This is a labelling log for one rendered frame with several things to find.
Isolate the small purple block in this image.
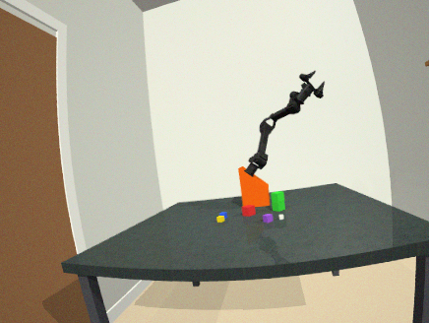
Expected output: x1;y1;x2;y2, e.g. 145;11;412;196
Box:
262;214;274;223

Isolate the green block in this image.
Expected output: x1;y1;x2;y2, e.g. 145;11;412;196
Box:
272;200;285;212
271;191;284;203

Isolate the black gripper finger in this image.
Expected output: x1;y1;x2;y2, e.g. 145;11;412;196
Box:
306;70;316;79
316;81;325;94

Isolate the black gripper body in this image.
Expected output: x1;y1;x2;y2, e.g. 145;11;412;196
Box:
299;73;323;98

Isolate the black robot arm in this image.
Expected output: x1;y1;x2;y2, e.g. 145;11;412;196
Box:
244;91;308;177

